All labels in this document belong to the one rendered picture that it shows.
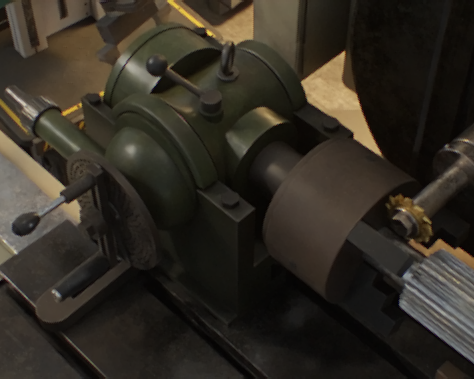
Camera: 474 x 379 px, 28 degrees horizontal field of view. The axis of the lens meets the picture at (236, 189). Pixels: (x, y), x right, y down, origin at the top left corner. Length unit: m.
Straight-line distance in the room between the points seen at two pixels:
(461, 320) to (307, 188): 0.24
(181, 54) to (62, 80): 1.47
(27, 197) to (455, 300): 1.03
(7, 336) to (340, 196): 0.54
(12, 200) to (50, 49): 1.03
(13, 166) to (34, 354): 0.68
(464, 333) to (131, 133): 0.50
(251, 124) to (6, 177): 0.82
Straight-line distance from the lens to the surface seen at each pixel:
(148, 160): 1.22
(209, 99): 1.22
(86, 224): 1.24
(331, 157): 1.16
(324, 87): 3.17
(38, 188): 1.91
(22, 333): 1.39
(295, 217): 1.15
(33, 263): 1.46
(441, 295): 1.13
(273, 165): 1.23
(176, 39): 1.33
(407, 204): 1.10
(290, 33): 1.49
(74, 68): 2.78
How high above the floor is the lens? 2.15
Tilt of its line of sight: 49 degrees down
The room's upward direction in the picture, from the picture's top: straight up
